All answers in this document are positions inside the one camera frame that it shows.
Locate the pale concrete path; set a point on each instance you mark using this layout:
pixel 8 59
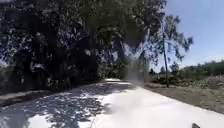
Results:
pixel 140 110

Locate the distant green bushes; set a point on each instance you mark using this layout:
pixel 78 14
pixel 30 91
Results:
pixel 203 69

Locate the dry grass verge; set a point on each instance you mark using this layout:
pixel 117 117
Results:
pixel 196 95

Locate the dense dark trees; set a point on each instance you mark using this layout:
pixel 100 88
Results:
pixel 66 40

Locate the dark earth verge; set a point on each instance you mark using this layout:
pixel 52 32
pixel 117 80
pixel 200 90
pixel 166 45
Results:
pixel 20 97

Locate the thin leaning tree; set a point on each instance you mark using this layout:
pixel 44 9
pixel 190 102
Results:
pixel 165 63

